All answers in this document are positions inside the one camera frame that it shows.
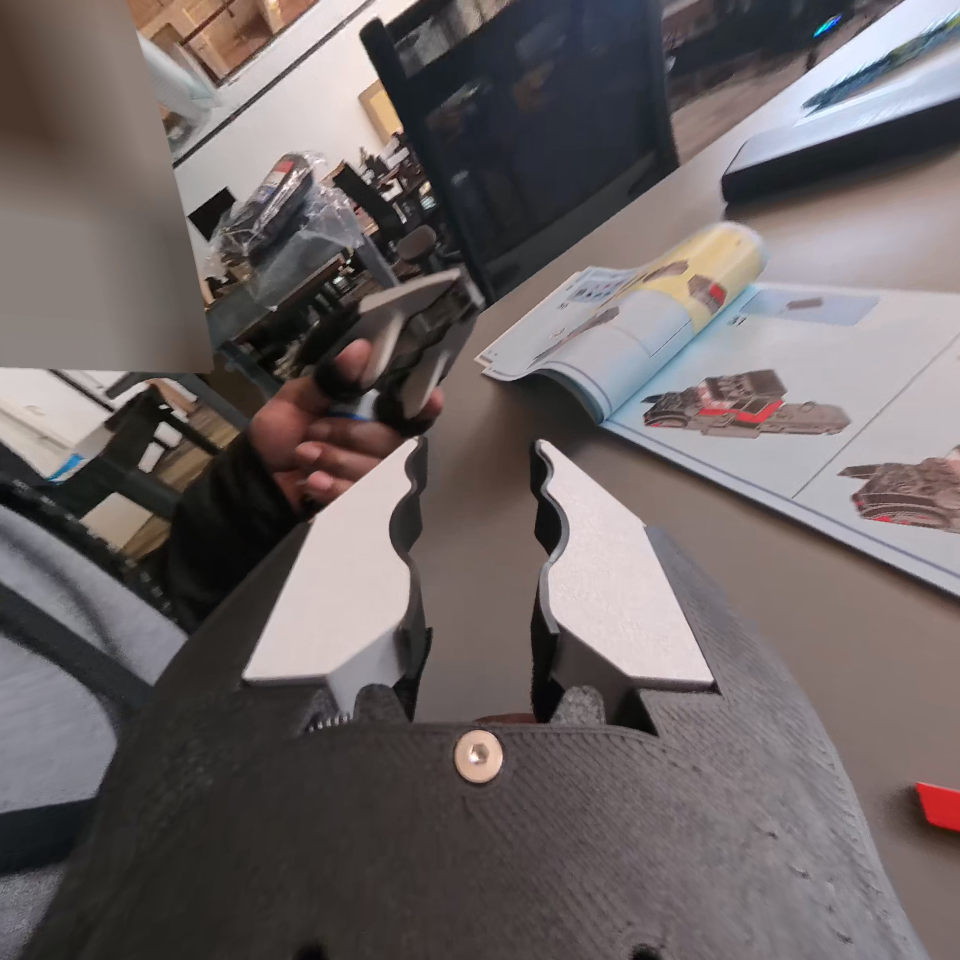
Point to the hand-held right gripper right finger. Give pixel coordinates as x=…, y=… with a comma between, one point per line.
x=622, y=600

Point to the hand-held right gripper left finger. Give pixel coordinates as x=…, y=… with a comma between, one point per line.
x=345, y=592

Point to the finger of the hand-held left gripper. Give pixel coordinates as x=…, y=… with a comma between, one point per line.
x=431, y=382
x=405, y=296

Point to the person's left forearm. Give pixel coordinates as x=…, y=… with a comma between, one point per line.
x=225, y=540

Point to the brown desk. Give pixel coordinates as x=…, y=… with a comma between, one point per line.
x=750, y=637

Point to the person's left hand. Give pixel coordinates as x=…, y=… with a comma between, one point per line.
x=315, y=450

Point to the plastic wrapped dark bundle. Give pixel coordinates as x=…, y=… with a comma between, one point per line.
x=270, y=202

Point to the black mesh office chair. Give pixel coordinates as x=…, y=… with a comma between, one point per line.
x=525, y=112

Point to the toy instruction booklet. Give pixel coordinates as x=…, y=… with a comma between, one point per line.
x=750, y=360

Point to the person's grey shirt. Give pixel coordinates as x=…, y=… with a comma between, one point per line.
x=52, y=712

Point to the person's black jacket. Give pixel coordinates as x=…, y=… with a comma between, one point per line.
x=22, y=495

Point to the small red toy brick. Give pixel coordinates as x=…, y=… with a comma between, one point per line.
x=941, y=806

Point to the black power bank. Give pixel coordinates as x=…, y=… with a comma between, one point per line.
x=825, y=165

